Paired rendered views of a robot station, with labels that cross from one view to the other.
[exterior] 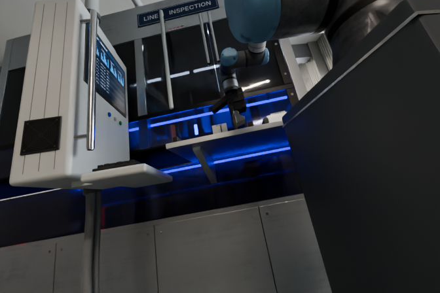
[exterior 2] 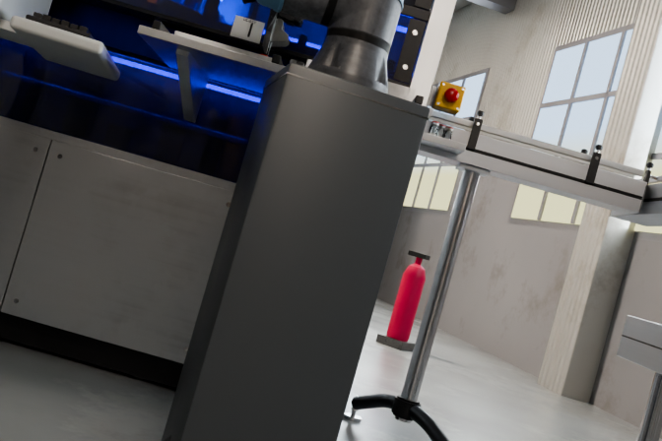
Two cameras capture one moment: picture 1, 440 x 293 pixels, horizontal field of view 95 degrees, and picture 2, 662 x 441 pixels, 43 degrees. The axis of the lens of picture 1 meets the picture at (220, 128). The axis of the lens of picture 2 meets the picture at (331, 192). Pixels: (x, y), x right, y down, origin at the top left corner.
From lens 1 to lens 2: 124 cm
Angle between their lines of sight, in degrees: 16
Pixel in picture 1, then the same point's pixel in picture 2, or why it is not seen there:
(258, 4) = not seen: outside the picture
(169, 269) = (52, 220)
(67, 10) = not seen: outside the picture
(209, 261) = (123, 236)
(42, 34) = not seen: outside the picture
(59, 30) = not seen: outside the picture
